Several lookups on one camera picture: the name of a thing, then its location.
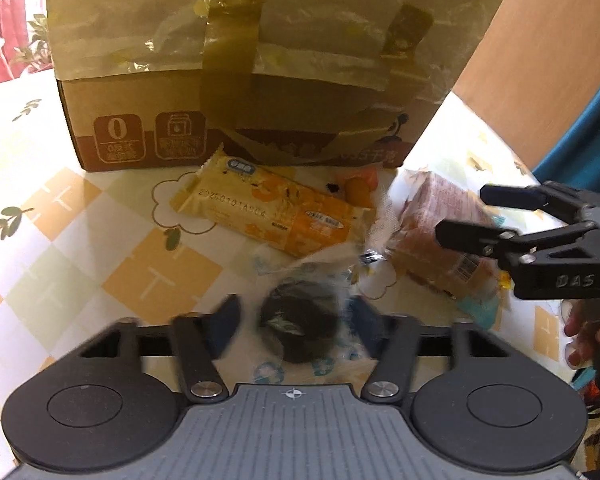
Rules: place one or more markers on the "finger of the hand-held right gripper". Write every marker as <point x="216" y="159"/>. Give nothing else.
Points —
<point x="475" y="237"/>
<point x="525" y="197"/>

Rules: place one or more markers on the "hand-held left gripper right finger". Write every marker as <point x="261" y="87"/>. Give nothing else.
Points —
<point x="365" y="327"/>

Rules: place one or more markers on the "person's right hand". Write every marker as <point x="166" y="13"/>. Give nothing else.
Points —
<point x="582" y="335"/>

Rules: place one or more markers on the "tan flat panel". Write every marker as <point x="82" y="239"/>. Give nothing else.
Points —
<point x="540" y="60"/>

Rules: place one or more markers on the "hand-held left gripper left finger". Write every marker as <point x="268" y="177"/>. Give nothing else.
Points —
<point x="226" y="327"/>

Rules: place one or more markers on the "person's teal clothing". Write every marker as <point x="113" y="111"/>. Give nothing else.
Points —
<point x="590" y="150"/>

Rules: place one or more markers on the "dark cookie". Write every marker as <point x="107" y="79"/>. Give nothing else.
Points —
<point x="297" y="320"/>

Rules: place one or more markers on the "teal yellow snack wrapper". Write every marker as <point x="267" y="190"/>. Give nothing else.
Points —
<point x="480" y="310"/>

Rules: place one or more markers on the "paper-covered cardboard box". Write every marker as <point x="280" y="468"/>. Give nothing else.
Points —
<point x="305" y="35"/>

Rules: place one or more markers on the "long yellow-orange snack packet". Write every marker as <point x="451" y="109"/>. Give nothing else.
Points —
<point x="280" y="210"/>

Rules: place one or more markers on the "clear-wrapped brown cake packet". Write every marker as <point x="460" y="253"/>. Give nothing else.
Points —
<point x="425" y="220"/>

